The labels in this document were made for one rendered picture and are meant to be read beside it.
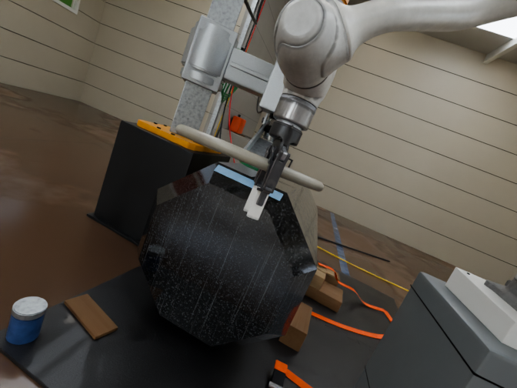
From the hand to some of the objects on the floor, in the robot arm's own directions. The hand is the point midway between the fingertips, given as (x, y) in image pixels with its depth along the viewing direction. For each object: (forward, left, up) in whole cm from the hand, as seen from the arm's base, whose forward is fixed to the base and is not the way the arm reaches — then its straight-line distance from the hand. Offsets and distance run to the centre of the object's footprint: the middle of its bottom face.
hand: (255, 202), depth 70 cm
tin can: (+63, -6, -84) cm, 105 cm away
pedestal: (+88, -130, -90) cm, 182 cm away
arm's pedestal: (-74, -6, -86) cm, 113 cm away
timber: (-38, -86, -87) cm, 128 cm away
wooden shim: (+52, -27, -84) cm, 103 cm away
